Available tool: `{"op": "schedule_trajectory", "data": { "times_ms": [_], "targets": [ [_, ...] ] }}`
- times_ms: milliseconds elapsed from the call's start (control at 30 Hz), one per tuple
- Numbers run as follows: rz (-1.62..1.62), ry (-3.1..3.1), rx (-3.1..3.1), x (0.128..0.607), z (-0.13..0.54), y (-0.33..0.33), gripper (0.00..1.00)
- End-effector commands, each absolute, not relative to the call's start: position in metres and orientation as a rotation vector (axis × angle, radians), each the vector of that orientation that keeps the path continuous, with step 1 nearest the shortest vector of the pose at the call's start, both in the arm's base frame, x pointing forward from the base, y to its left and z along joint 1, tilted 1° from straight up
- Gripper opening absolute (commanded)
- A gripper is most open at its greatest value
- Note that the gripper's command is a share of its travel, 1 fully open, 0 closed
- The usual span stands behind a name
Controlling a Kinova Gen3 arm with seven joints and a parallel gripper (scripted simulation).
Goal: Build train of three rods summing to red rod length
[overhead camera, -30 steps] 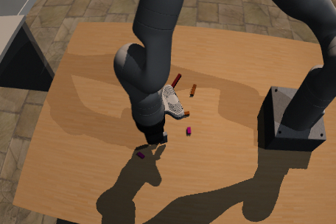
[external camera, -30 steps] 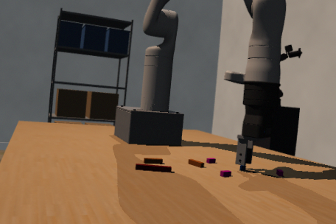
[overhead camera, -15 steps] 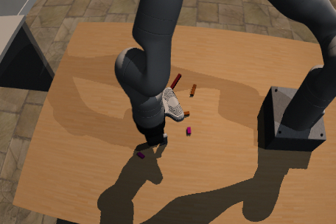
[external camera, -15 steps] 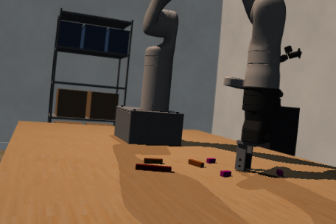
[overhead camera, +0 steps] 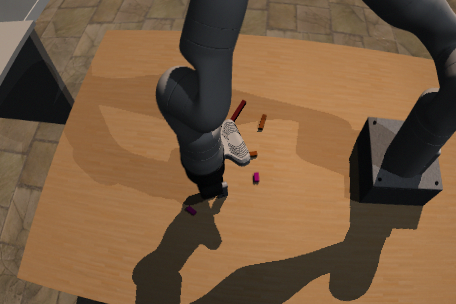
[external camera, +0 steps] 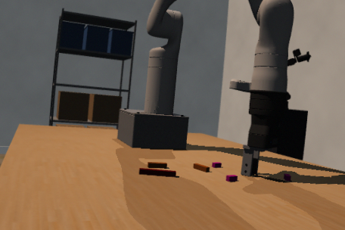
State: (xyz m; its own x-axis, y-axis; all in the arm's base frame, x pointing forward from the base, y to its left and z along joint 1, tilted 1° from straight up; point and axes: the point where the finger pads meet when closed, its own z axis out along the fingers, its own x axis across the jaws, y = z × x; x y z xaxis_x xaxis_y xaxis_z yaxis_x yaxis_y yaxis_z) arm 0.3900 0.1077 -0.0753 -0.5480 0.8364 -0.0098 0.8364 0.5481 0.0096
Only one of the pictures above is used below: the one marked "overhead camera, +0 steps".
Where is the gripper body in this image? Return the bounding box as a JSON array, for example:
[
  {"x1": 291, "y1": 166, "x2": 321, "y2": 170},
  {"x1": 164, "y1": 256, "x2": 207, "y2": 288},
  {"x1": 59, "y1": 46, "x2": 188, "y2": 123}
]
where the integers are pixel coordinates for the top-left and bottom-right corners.
[{"x1": 180, "y1": 119, "x2": 250, "y2": 200}]

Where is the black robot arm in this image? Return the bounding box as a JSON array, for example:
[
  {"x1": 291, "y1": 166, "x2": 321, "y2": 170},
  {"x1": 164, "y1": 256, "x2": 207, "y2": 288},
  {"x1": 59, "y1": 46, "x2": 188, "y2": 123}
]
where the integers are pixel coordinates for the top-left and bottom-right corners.
[{"x1": 156, "y1": 0, "x2": 456, "y2": 178}]

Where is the red rod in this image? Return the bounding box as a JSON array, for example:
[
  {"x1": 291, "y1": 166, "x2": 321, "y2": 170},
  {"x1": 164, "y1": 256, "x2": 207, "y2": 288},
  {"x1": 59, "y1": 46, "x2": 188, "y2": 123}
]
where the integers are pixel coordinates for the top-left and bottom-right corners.
[{"x1": 230, "y1": 100, "x2": 246, "y2": 122}]

